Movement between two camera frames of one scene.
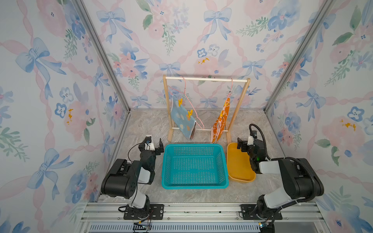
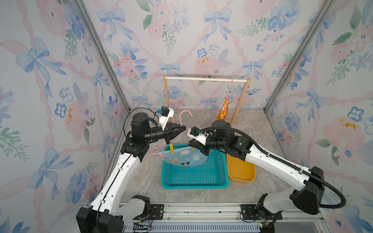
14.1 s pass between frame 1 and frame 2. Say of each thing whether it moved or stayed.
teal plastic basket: stayed
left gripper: moved
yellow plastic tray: stayed
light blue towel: moved
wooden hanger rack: stayed
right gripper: moved
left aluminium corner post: stayed
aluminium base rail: stayed
